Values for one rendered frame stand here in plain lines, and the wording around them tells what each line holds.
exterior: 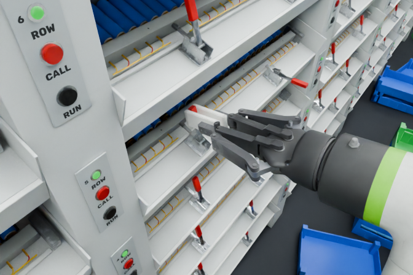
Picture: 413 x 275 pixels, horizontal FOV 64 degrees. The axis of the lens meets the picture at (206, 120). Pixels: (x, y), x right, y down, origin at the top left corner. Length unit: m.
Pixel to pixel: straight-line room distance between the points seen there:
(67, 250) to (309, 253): 1.15
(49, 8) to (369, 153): 0.34
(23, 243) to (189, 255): 0.49
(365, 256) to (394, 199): 1.20
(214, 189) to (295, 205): 0.90
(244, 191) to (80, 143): 0.71
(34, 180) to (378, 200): 0.35
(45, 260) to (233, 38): 0.41
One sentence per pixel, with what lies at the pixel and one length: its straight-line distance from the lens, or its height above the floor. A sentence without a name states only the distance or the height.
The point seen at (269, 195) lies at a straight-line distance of 1.24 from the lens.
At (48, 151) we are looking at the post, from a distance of 0.34.
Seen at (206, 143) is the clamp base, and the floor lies 0.89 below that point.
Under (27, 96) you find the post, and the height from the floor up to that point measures 1.15.
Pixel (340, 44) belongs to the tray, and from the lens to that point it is 1.33.
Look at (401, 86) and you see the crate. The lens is 2.40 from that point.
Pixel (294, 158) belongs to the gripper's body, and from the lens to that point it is 0.42.
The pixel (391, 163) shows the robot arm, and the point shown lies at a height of 1.05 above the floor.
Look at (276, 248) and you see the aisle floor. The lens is 1.50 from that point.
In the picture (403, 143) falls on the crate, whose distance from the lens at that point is 1.47.
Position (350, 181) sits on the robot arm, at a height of 1.02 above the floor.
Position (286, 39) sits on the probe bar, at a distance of 0.85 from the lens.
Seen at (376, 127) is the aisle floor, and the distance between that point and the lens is 2.14.
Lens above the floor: 1.32
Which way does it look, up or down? 42 degrees down
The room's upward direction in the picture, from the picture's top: straight up
